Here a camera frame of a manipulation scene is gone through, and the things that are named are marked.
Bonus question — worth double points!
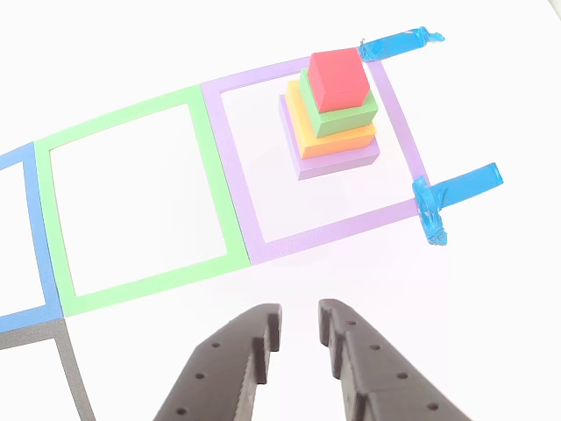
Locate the orange square block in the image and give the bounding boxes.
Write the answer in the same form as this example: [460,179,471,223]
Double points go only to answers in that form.
[286,79,378,161]

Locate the green square block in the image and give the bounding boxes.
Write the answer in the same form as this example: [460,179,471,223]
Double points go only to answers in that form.
[299,68,380,139]

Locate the small red cube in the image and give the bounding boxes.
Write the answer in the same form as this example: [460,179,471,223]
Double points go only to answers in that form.
[306,46,371,114]

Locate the blue tape strip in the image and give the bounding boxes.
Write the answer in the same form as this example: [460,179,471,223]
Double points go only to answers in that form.
[427,161,504,207]
[411,175,449,246]
[357,25,446,62]

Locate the large purple square block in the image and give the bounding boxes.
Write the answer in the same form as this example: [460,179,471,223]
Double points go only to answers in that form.
[278,94,381,182]

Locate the black square frame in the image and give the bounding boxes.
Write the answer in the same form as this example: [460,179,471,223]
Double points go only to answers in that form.
[0,318,96,421]

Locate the green square frame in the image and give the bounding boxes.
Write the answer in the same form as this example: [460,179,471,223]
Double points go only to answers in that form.
[33,84,252,318]

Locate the blue square frame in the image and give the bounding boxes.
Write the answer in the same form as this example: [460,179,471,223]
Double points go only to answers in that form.
[0,140,62,334]

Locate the purple square frame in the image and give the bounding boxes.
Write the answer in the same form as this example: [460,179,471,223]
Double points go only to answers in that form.
[200,54,431,267]

